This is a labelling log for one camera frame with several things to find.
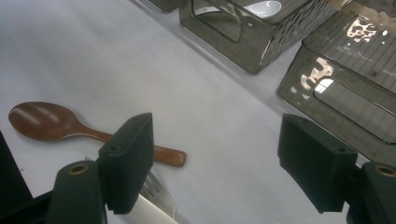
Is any dark-handled steel knife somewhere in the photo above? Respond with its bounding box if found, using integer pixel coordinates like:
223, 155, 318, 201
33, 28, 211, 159
84, 156, 180, 224

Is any brown wooden spoon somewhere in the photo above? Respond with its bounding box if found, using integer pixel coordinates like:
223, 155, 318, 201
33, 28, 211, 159
7, 101, 188, 168

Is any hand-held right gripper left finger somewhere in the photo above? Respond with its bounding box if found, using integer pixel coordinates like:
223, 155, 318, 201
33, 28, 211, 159
97, 112, 155, 216

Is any white ceramic spoon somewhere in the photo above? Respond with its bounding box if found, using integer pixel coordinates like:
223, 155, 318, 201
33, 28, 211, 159
194, 0, 283, 19

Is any smoky transparent plastic bin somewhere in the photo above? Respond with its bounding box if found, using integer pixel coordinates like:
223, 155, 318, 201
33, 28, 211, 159
276, 0, 396, 167
178, 0, 353, 76
148, 0, 180, 13

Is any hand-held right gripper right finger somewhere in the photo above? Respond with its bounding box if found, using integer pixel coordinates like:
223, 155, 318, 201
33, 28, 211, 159
276, 113, 359, 215

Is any dark-handled steel fork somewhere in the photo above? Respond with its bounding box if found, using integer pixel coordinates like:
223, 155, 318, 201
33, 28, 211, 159
139, 170, 177, 219

